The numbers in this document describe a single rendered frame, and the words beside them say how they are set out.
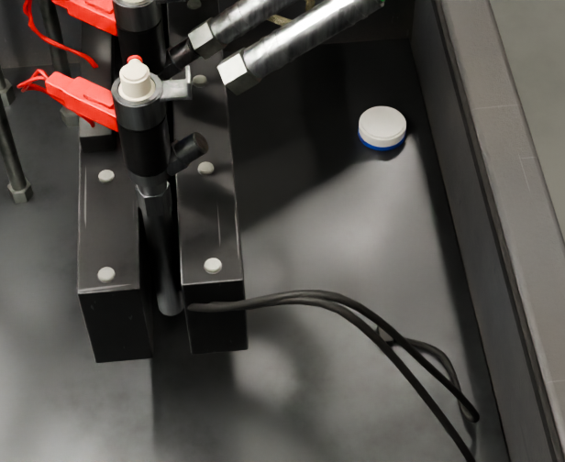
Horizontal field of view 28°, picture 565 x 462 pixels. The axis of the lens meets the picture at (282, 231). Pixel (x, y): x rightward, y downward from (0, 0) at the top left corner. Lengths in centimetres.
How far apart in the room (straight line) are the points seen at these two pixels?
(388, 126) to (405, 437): 28
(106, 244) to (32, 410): 17
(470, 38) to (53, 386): 40
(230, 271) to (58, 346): 21
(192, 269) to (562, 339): 23
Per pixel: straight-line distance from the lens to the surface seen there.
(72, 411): 83
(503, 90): 85
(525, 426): 76
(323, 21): 60
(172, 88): 63
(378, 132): 95
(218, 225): 71
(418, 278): 88
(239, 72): 62
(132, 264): 70
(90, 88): 67
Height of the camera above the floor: 154
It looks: 52 degrees down
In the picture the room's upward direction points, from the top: 1 degrees counter-clockwise
